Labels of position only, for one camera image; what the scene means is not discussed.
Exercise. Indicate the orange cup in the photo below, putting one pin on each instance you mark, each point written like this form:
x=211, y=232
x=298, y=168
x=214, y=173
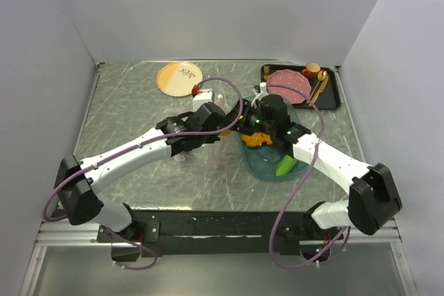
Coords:
x=311, y=70

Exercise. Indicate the black base frame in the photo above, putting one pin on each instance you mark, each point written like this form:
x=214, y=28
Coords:
x=157, y=233

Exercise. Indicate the aluminium rail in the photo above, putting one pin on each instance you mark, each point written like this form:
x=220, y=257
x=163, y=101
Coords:
x=63, y=234

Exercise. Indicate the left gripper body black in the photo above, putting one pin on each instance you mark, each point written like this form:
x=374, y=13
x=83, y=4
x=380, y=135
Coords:
x=207, y=138

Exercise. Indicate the clear pink-dotted zip bag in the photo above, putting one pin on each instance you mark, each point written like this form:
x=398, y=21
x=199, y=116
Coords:
x=215, y=150

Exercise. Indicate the green bitter gourd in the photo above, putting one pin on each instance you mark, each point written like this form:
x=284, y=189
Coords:
x=285, y=166

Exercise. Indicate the cream and orange plate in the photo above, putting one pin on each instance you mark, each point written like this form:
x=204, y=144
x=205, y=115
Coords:
x=177, y=79

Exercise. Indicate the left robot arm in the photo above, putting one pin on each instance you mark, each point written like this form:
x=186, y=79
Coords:
x=82, y=197

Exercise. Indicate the gold fork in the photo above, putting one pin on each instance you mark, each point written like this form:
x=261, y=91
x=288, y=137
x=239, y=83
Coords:
x=266, y=72

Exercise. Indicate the pink polka dot plate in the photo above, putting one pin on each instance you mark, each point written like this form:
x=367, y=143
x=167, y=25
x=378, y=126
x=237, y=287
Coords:
x=291, y=85

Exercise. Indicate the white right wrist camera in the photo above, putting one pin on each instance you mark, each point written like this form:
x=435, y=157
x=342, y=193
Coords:
x=260, y=91

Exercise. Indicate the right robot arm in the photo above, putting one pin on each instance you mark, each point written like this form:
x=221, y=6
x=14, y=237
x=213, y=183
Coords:
x=373, y=198

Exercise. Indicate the gold spoon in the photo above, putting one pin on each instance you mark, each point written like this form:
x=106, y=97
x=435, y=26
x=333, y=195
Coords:
x=320, y=79

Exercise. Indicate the orange fruit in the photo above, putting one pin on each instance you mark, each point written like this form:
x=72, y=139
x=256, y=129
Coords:
x=225, y=133

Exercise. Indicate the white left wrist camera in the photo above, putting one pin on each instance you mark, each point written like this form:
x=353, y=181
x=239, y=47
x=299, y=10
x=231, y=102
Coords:
x=201, y=96

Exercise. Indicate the brown ginger root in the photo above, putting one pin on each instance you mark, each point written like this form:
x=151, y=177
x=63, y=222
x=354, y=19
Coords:
x=257, y=139

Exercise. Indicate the teal transparent food tray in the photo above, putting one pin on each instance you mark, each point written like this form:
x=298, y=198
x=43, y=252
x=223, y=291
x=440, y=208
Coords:
x=261, y=162

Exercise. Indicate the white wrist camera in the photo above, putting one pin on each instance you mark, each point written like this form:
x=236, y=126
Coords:
x=260, y=91
x=201, y=96

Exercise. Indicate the black rectangular tray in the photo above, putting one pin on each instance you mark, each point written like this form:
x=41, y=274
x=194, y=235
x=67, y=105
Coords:
x=328, y=100

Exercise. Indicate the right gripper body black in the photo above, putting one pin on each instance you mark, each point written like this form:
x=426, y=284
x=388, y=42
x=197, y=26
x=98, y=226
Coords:
x=257, y=124

